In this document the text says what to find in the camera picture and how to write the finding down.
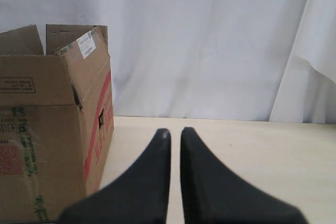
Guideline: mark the white backdrop cloth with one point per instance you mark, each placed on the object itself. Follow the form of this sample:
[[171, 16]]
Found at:
[[258, 60]]

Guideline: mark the brown cardboard box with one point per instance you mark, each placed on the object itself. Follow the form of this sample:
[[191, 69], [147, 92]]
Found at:
[[56, 119]]

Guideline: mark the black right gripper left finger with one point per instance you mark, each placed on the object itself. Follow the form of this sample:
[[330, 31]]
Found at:
[[139, 195]]

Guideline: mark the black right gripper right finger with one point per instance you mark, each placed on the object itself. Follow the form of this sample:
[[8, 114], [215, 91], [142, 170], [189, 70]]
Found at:
[[212, 193]]

